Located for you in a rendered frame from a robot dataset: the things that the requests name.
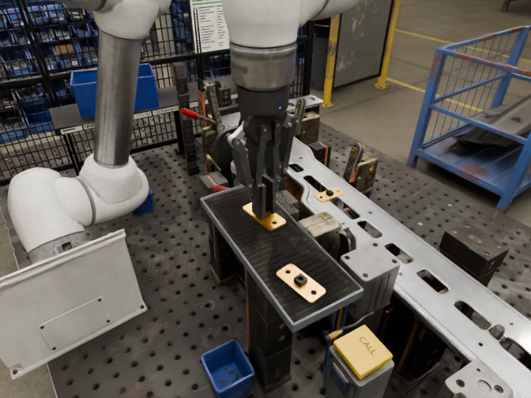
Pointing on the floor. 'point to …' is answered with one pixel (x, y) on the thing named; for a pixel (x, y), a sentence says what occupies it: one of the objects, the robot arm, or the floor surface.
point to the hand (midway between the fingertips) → (263, 197)
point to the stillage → (481, 127)
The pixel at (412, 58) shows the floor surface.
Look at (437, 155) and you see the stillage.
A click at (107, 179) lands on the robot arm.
